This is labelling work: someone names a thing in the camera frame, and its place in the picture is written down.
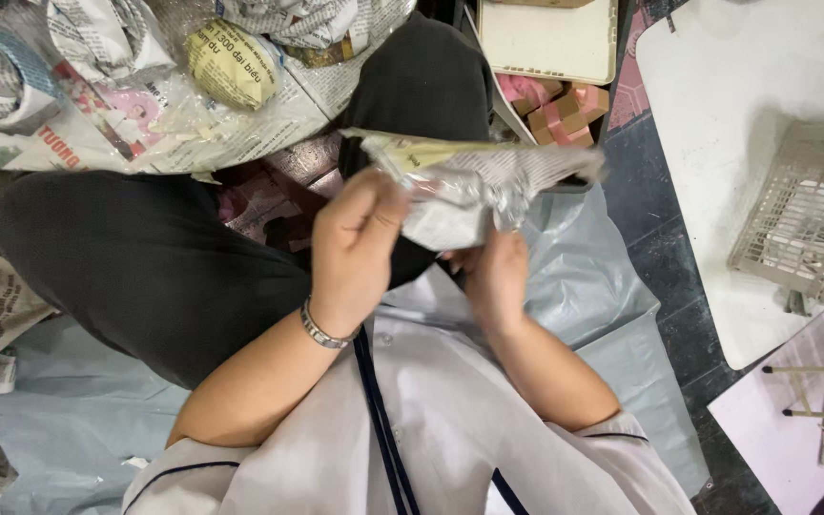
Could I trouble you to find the person's left hand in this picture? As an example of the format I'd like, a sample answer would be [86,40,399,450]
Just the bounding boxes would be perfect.
[309,167,413,339]

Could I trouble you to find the person's right hand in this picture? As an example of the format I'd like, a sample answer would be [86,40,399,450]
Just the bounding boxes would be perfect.
[443,229,530,342]

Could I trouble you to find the newspaper-wrapped plastic bundle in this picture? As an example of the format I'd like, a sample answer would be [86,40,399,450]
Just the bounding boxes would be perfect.
[339,127,608,253]

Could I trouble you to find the light blue plastic sheet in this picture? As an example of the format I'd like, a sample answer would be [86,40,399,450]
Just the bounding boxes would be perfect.
[0,185,712,515]

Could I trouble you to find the person's white shirt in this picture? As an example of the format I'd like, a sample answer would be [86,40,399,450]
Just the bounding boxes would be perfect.
[121,265,698,515]

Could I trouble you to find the round newspaper-wrapped ball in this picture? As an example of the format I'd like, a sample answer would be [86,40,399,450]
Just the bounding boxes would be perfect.
[184,19,285,113]

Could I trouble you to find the cream plastic tray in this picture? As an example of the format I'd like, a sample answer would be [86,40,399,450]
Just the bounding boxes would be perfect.
[475,0,619,87]

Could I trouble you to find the person's black trousers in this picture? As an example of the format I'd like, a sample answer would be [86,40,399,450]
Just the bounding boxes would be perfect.
[0,11,496,391]

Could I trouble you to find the white board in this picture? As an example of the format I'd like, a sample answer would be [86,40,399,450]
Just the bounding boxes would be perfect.
[634,0,824,371]

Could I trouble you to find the heap of crumpled newspapers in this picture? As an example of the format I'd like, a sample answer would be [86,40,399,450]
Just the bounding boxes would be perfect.
[0,0,417,175]

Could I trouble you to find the grey plastic basket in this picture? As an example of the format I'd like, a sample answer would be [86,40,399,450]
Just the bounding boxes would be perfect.
[727,119,824,310]

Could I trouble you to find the wooden stick rack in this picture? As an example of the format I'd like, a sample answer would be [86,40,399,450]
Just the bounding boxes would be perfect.
[762,308,824,422]

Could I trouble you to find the silver wrist bracelet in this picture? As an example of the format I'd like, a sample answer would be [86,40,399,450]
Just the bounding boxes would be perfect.
[300,297,363,350]

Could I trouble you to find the dark blue lanyard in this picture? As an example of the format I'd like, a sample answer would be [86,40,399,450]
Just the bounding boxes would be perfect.
[352,326,530,515]

